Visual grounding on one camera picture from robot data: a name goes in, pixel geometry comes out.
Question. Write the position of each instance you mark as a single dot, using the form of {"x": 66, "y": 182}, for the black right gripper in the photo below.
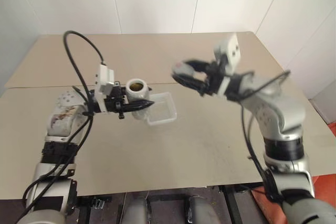
{"x": 214, "y": 79}

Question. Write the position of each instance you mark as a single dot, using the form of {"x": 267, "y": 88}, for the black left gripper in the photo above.
{"x": 115, "y": 100}

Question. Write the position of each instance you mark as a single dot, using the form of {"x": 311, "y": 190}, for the white plastic jar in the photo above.
{"x": 136, "y": 94}

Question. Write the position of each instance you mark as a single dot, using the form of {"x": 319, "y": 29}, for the white jar lid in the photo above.
{"x": 181, "y": 69}

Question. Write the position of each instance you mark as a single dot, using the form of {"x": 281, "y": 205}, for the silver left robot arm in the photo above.
{"x": 61, "y": 121}

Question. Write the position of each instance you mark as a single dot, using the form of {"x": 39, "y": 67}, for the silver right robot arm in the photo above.
{"x": 278, "y": 113}

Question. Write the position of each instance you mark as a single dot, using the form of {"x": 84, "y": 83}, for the clear plastic box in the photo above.
{"x": 162, "y": 111}

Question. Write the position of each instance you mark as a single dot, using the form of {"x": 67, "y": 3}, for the orange plastic sheet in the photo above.
{"x": 265, "y": 205}
{"x": 332, "y": 129}

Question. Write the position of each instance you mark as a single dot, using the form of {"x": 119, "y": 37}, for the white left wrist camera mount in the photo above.
{"x": 104, "y": 81}

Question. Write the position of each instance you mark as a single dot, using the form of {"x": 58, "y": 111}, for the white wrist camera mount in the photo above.
{"x": 104, "y": 81}
{"x": 232, "y": 51}

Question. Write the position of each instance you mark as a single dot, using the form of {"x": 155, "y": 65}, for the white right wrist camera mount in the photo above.
{"x": 232, "y": 51}

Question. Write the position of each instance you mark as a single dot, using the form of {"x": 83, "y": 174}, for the black table frame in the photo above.
{"x": 168, "y": 205}

